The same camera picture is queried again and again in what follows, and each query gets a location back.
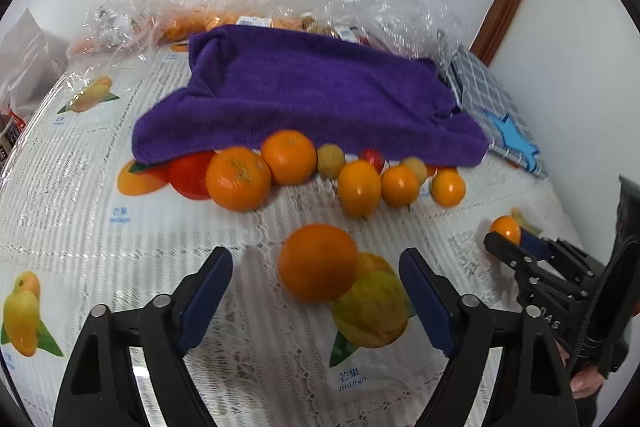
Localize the large orange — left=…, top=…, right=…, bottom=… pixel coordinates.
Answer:
left=278, top=223, right=358, bottom=303

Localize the person's right hand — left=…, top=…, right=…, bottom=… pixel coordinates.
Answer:
left=570, top=365, right=606, bottom=400

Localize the right small orange kumquat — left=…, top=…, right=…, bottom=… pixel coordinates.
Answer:
left=430, top=169, right=466, bottom=208

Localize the small orange kumquat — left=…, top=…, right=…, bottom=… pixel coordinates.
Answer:
left=430, top=169, right=466, bottom=208
left=381, top=165, right=420, bottom=208

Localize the white lace fruit tablecloth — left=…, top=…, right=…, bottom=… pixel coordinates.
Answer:
left=1, top=50, right=577, bottom=426

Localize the grey checked cushion blue star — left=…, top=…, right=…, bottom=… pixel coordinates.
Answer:
left=424, top=29, right=547, bottom=178

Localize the oval orange kumquat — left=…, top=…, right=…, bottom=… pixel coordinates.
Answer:
left=337, top=160, right=382, bottom=218

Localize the small red cherry tomato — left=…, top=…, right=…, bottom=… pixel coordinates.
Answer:
left=359, top=148, right=385, bottom=173

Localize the yellowish longan fruit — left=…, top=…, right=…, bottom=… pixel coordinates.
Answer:
left=317, top=143, right=346, bottom=179

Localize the orange behind neighbour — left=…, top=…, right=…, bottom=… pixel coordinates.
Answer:
left=260, top=130, right=317, bottom=186

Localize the red snack package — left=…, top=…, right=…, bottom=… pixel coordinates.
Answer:
left=0, top=110, right=26, bottom=169

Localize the purple towel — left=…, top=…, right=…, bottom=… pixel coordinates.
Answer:
left=131, top=25, right=488, bottom=167

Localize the clear plastic bag of fruit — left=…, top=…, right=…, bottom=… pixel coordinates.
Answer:
left=205, top=0, right=465, bottom=65

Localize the grey plastic bag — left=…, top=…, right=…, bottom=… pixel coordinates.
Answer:
left=0, top=10, right=66, bottom=121

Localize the small clear plastic bag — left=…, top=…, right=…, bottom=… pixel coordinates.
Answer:
left=66, top=0, right=206, bottom=57

